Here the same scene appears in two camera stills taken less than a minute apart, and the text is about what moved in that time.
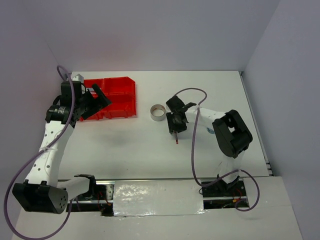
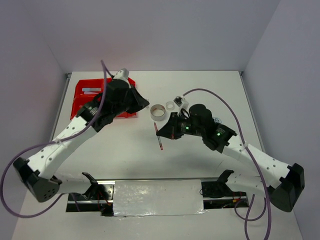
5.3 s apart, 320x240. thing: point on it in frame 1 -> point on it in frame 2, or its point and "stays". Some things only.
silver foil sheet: x=158 y=197 stays
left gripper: x=98 y=103 -> x=140 y=102
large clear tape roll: x=158 y=112 stays
